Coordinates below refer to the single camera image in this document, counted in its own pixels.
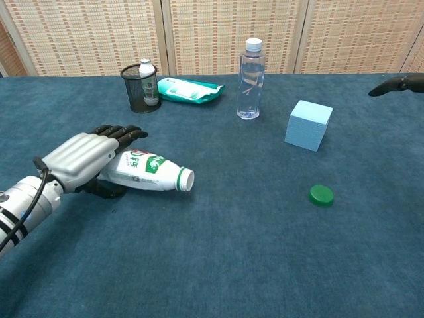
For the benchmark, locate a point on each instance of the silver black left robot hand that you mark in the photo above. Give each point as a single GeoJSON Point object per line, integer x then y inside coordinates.
{"type": "Point", "coordinates": [79, 155]}

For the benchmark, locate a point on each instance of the bamboo folding screen panel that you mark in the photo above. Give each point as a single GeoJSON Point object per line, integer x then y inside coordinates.
{"type": "Point", "coordinates": [357, 33]}
{"type": "Point", "coordinates": [10, 56]}
{"type": "Point", "coordinates": [232, 33]}
{"type": "Point", "coordinates": [83, 33]}
{"type": "Point", "coordinates": [416, 59]}

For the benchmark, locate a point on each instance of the light blue foam cube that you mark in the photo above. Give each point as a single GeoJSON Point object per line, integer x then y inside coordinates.
{"type": "Point", "coordinates": [306, 129]}

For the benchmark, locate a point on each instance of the green plastic bottle cap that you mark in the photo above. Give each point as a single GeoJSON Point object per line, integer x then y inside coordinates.
{"type": "Point", "coordinates": [321, 195]}

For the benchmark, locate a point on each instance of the white AD milk bottle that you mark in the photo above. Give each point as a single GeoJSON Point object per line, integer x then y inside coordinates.
{"type": "Point", "coordinates": [142, 172]}

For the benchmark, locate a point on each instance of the green wet wipes pack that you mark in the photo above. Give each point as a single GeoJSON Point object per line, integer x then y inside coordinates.
{"type": "Point", "coordinates": [192, 91]}

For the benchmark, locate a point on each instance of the black mesh pen cup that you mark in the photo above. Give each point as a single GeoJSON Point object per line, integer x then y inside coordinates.
{"type": "Point", "coordinates": [134, 96]}

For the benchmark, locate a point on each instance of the blue carpet table cloth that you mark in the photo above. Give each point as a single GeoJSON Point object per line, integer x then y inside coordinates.
{"type": "Point", "coordinates": [198, 258]}

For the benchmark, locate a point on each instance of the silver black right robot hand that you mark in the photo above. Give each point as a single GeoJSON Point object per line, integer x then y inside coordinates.
{"type": "Point", "coordinates": [397, 84]}

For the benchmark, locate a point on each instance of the small white yogurt bottle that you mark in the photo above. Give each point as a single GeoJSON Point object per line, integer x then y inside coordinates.
{"type": "Point", "coordinates": [147, 71]}

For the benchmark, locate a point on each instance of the clear water bottle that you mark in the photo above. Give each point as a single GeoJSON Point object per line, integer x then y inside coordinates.
{"type": "Point", "coordinates": [250, 86]}

